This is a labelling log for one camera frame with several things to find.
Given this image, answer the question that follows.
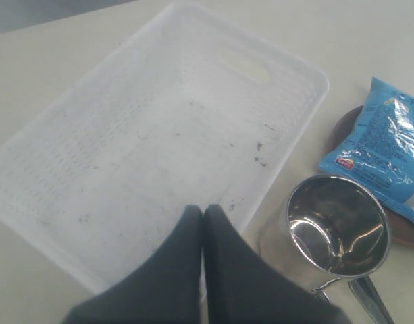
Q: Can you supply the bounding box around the brown wooden plate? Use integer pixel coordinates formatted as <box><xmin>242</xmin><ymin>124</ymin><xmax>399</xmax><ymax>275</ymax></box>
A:
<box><xmin>324</xmin><ymin>106</ymin><xmax>414</xmax><ymax>249</ymax></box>

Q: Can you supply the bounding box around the blue snack packet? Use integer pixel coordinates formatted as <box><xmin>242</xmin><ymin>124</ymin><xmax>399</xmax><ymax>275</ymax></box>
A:
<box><xmin>319</xmin><ymin>78</ymin><xmax>414</xmax><ymax>221</ymax></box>

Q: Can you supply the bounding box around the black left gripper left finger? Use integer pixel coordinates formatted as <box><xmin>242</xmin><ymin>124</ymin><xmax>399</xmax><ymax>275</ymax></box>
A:
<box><xmin>64</xmin><ymin>205</ymin><xmax>203</xmax><ymax>323</ymax></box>

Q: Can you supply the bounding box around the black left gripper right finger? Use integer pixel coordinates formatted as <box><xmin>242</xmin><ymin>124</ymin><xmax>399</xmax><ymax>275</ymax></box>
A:
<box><xmin>203</xmin><ymin>205</ymin><xmax>350</xmax><ymax>323</ymax></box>

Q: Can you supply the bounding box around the white perforated plastic basket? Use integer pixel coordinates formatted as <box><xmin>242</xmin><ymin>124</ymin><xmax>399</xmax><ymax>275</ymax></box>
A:
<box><xmin>0</xmin><ymin>2</ymin><xmax>329</xmax><ymax>293</ymax></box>

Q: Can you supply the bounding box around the shiny stainless steel cup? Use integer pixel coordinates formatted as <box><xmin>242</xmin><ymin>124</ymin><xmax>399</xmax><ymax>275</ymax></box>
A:
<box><xmin>259</xmin><ymin>175</ymin><xmax>391</xmax><ymax>295</ymax></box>

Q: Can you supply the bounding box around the steel cutlery handle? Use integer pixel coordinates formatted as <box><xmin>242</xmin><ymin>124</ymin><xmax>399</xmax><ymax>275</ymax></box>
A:
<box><xmin>348</xmin><ymin>276</ymin><xmax>394</xmax><ymax>324</ymax></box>

